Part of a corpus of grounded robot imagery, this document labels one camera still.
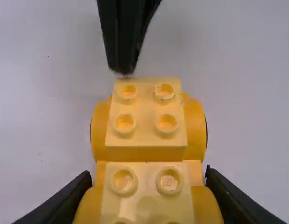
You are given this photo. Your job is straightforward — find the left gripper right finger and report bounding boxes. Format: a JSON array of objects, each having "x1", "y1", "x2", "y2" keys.
[{"x1": 204, "y1": 164, "x2": 289, "y2": 224}]

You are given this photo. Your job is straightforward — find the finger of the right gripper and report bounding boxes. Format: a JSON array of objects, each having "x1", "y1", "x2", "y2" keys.
[{"x1": 96, "y1": 0, "x2": 162, "y2": 77}]

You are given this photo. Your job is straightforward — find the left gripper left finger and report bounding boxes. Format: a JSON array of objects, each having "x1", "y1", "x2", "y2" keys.
[{"x1": 10, "y1": 169, "x2": 93, "y2": 224}]

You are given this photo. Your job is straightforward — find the yellow toy car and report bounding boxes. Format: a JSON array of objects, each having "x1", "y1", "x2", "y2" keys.
[{"x1": 73, "y1": 75, "x2": 226, "y2": 224}]

